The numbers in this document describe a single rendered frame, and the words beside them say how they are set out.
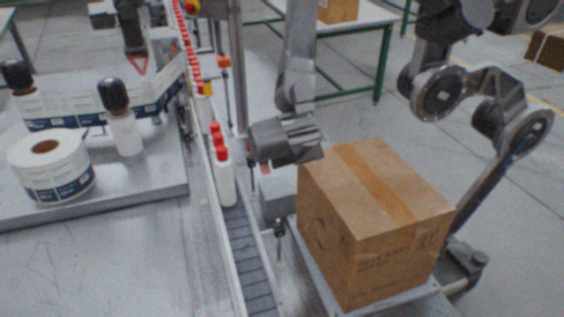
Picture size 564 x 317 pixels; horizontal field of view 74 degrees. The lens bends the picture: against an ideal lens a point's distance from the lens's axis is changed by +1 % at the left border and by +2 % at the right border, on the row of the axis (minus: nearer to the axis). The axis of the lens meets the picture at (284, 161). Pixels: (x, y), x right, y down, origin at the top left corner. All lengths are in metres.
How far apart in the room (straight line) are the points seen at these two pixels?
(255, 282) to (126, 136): 0.66
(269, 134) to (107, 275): 0.68
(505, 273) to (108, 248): 1.93
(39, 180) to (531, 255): 2.34
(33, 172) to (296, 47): 0.87
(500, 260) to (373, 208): 1.66
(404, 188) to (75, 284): 0.87
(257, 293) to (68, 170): 0.68
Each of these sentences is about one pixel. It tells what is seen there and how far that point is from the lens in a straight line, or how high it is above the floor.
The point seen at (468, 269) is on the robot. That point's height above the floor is 0.28.
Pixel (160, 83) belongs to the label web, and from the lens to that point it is 1.59.
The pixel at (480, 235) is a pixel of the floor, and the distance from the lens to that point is 2.51.
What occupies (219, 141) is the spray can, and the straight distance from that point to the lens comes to 1.09.
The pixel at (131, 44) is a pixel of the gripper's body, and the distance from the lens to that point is 1.23.
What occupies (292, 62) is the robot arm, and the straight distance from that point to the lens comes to 0.67.
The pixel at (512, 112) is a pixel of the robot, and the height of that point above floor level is 0.99.
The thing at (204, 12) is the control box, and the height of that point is 1.31.
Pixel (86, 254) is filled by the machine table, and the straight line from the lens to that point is 1.22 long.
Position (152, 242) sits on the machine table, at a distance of 1.18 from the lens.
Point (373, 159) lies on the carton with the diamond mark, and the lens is 0.95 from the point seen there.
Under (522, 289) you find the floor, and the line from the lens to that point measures 2.35.
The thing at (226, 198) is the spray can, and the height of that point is 0.92.
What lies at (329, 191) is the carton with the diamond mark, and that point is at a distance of 0.84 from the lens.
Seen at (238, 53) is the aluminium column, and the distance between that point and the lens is 1.40.
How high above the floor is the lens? 1.69
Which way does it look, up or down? 38 degrees down
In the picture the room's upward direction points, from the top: straight up
